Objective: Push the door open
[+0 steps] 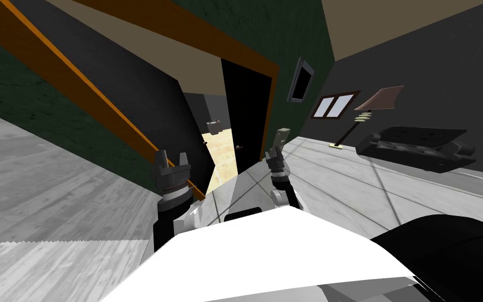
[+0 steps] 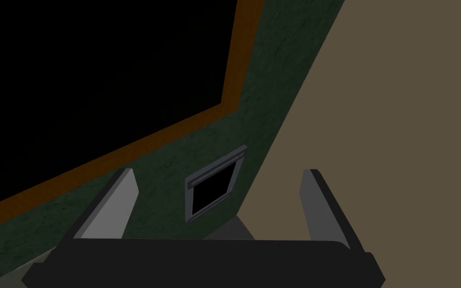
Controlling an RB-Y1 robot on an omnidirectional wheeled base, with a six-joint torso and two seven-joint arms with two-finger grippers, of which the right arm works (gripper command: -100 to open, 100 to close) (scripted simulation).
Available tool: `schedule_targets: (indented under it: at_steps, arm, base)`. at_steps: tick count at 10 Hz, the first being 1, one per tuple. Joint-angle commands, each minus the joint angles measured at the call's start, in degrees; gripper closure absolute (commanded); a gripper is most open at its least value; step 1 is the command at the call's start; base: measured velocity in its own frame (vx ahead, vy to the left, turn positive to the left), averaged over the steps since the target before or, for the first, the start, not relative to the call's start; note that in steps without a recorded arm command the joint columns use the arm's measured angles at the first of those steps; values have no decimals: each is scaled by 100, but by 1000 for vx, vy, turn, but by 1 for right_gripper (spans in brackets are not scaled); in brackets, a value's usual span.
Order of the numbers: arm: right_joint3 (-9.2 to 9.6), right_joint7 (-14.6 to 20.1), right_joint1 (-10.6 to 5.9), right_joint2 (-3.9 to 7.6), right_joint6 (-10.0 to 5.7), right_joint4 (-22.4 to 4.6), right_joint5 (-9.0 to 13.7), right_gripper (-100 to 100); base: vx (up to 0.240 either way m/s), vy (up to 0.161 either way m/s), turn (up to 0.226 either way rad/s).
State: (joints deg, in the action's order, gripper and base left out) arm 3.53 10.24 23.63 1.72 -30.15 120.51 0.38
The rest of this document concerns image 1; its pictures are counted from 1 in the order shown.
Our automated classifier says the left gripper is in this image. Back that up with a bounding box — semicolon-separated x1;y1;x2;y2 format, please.
151;149;192;191

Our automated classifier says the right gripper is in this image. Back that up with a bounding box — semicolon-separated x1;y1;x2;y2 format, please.
265;127;292;174

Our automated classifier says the black sofa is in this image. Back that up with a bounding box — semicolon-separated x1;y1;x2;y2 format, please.
355;125;477;174

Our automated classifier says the black door leaf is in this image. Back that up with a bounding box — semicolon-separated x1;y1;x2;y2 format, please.
220;58;274;175

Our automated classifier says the brown framed window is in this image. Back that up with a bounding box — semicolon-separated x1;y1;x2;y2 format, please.
310;90;361;121

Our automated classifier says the dark grey door leaf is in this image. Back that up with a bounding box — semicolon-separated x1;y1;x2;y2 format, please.
18;0;216;195

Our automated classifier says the floor lamp brown shade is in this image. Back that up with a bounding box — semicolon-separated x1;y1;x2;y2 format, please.
328;85;405;150

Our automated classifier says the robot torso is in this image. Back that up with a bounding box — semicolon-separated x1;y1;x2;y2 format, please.
101;205;432;302

